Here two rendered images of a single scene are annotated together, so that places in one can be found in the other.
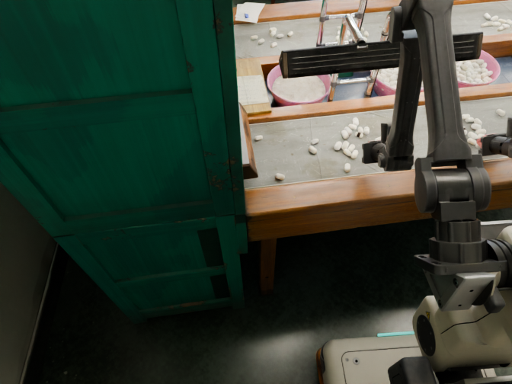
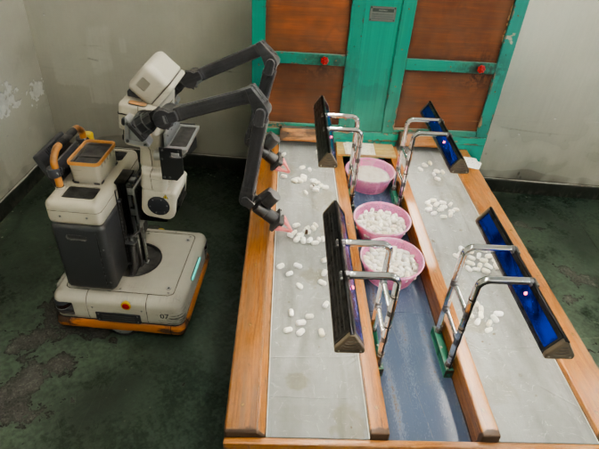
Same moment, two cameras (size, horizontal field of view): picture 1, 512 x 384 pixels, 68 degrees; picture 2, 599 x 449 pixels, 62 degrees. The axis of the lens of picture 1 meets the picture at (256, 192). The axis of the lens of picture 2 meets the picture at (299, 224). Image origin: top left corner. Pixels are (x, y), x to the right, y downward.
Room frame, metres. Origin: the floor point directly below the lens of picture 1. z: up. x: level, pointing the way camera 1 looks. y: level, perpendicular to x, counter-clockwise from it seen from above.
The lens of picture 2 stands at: (1.07, -2.52, 2.07)
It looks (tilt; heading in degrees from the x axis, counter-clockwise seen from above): 36 degrees down; 94
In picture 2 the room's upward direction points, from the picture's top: 4 degrees clockwise
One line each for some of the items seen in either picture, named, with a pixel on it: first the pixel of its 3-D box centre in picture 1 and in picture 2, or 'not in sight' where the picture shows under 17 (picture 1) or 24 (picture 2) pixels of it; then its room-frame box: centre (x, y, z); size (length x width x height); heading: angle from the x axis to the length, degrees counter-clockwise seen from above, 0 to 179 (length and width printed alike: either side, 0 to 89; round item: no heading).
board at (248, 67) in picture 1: (246, 85); (365, 150); (1.24, 0.03, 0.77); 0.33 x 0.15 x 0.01; 7
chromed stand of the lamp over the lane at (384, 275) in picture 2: not in sight; (359, 307); (1.21, -1.35, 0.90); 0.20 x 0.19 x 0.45; 97
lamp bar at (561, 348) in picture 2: not in sight; (519, 271); (1.68, -1.28, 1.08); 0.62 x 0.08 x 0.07; 97
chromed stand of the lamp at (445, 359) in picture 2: not in sight; (479, 312); (1.60, -1.30, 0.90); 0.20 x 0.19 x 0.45; 97
